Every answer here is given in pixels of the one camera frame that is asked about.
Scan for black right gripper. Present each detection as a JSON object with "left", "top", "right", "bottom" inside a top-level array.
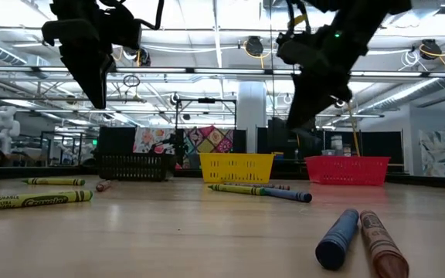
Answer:
[{"left": 287, "top": 38, "right": 354, "bottom": 131}]

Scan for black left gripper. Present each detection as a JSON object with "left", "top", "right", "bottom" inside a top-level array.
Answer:
[{"left": 41, "top": 19, "right": 117, "bottom": 110}]

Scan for blue crayon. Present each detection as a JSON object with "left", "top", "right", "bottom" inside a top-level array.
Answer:
[
  {"left": 263, "top": 188, "right": 313, "bottom": 204},
  {"left": 314, "top": 208, "right": 361, "bottom": 271}
]

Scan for green crayon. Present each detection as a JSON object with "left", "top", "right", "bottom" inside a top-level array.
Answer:
[
  {"left": 0, "top": 189, "right": 94, "bottom": 213},
  {"left": 20, "top": 177, "right": 87, "bottom": 187},
  {"left": 207, "top": 184, "right": 267, "bottom": 197}
]

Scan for black partition panel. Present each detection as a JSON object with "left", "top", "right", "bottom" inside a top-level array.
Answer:
[
  {"left": 256, "top": 119, "right": 326, "bottom": 160},
  {"left": 98, "top": 126, "right": 137, "bottom": 155},
  {"left": 324, "top": 130, "right": 404, "bottom": 165}
]

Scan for stacked plastic containers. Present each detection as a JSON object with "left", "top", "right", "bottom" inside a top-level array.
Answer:
[{"left": 330, "top": 134, "right": 353, "bottom": 158}]

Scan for white pillar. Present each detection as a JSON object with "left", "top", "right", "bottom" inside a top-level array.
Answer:
[{"left": 236, "top": 80, "right": 267, "bottom": 154}]

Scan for red plastic basket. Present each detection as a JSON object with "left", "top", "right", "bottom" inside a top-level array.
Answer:
[{"left": 305, "top": 155, "right": 391, "bottom": 187}]

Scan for floral patterned cloth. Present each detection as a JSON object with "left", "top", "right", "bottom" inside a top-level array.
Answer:
[{"left": 132, "top": 127, "right": 177, "bottom": 156}]

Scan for black plastic basket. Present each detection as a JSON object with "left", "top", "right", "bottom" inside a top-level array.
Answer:
[{"left": 93, "top": 152, "right": 177, "bottom": 182}]

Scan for yellow plastic basket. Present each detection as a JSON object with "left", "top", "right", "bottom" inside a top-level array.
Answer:
[{"left": 199, "top": 153, "right": 276, "bottom": 185}]

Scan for patchwork patterned cloth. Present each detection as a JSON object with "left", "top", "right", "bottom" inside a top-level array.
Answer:
[{"left": 183, "top": 126, "right": 235, "bottom": 170}]

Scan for leaf patterned cloth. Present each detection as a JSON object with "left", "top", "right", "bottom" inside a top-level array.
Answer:
[{"left": 418, "top": 127, "right": 445, "bottom": 179}]

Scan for black hanging cable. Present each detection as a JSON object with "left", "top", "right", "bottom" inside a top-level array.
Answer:
[{"left": 268, "top": 0, "right": 276, "bottom": 121}]

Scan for yellow hanging cable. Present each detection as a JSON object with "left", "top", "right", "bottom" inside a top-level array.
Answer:
[{"left": 346, "top": 100, "right": 362, "bottom": 158}]

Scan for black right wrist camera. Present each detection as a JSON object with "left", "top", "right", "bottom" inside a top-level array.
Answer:
[{"left": 276, "top": 32, "right": 318, "bottom": 66}]

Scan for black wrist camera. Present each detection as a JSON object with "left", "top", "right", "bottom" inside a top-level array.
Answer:
[
  {"left": 276, "top": 32, "right": 318, "bottom": 66},
  {"left": 104, "top": 4, "right": 143, "bottom": 50}
]

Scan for black ceiling cable reel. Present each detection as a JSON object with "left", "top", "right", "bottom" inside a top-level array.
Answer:
[
  {"left": 129, "top": 46, "right": 152, "bottom": 67},
  {"left": 419, "top": 38, "right": 444, "bottom": 61},
  {"left": 244, "top": 36, "right": 265, "bottom": 59}
]

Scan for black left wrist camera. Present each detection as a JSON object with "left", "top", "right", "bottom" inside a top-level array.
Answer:
[{"left": 104, "top": 4, "right": 143, "bottom": 50}]

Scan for black right camera cable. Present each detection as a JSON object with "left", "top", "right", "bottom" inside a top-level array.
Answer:
[{"left": 286, "top": 0, "right": 309, "bottom": 36}]

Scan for black camera cable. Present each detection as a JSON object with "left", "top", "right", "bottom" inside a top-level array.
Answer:
[
  {"left": 286, "top": 0, "right": 309, "bottom": 36},
  {"left": 129, "top": 0, "right": 166, "bottom": 32}
]

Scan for black left camera cable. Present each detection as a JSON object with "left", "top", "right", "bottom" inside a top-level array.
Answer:
[{"left": 129, "top": 0, "right": 166, "bottom": 32}]

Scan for black frame stand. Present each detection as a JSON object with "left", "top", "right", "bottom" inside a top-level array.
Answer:
[{"left": 174, "top": 98, "right": 238, "bottom": 171}]

